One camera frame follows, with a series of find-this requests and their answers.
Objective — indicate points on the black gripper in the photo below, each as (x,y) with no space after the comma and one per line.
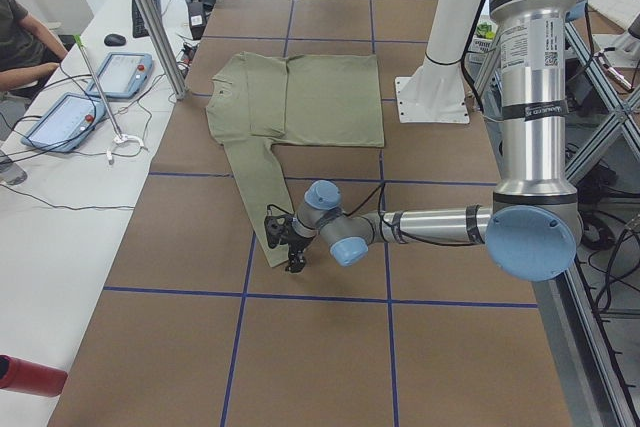
(298,244)

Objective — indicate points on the olive green long-sleeve shirt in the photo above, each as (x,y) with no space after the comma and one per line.
(317,100)

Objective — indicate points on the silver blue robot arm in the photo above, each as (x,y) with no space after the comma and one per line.
(532,228)

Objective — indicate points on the black computer mouse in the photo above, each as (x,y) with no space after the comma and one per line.
(114,40)

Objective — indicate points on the far blue teach pendant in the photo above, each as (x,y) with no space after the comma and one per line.
(121,75)

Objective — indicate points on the blue teach pendant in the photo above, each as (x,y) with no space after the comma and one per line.
(121,75)
(66,124)

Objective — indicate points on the metal reacher grabber stick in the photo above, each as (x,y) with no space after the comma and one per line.
(120,137)

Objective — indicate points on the near blue teach pendant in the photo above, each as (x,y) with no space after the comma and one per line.
(66,124)

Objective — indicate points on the seated person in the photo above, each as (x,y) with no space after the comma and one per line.
(30,52)

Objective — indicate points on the red bottle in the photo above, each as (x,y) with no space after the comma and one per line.
(19,375)

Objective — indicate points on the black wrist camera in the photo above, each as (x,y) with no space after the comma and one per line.
(276,229)

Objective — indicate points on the aluminium frame post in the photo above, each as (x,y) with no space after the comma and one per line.
(160,41)

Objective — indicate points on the white pedestal column with base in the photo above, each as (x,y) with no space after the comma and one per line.
(435,93)

